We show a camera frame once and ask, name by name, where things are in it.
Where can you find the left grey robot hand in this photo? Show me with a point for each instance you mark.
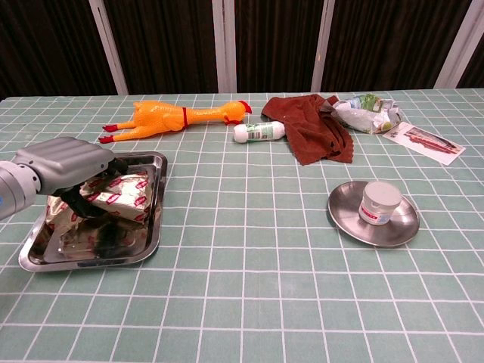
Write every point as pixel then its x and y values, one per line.
pixel 64 162

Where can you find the crinkled snack wrapper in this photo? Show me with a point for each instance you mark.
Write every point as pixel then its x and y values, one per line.
pixel 125 196

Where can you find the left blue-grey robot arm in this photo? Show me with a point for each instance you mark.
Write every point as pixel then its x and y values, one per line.
pixel 17 189

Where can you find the crumpled white green snack bag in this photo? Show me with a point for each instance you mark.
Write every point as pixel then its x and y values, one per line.
pixel 359 115

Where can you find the yellow rubber chicken toy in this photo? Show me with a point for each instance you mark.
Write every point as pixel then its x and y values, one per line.
pixel 159 119

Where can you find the rectangular steel tray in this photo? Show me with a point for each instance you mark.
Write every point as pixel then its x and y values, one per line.
pixel 151 242

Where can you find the white green-label bottle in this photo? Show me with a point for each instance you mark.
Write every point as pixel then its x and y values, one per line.
pixel 261 131

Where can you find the green checked tablecloth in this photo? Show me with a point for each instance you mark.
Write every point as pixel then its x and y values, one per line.
pixel 242 287

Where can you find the brown cloth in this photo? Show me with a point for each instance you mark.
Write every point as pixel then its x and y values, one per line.
pixel 302 128

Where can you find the round steel plate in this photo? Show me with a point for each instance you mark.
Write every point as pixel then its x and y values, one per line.
pixel 406 223

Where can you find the white card with meat photo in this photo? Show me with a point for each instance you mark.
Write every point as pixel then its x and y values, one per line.
pixel 427 141

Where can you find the white partition frame post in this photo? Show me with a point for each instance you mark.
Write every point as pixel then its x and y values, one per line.
pixel 459 45
pixel 322 45
pixel 109 49
pixel 224 45

